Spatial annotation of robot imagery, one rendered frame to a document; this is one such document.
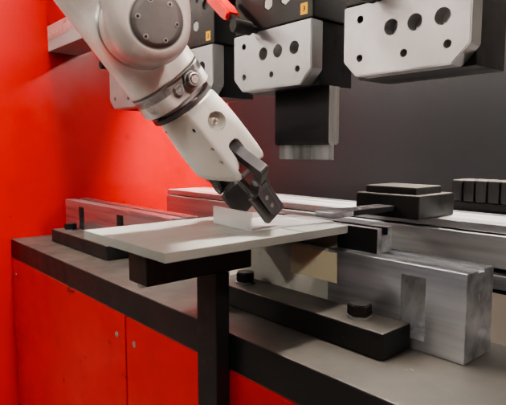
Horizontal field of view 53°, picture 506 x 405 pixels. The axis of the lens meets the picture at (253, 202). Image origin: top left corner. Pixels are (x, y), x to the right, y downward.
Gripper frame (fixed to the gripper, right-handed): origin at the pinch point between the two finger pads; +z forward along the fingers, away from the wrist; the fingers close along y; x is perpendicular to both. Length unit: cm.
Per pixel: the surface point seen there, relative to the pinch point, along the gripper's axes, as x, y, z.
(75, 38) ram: -19, 68, -25
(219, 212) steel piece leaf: 3.4, 2.6, -1.1
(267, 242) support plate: 5.3, -8.7, -0.2
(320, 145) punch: -12.5, -0.9, 1.2
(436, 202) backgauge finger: -25.2, -2.1, 23.4
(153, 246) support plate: 14.2, -6.3, -8.2
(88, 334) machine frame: 24.4, 39.6, 15.0
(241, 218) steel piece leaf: 3.5, -2.4, -0.9
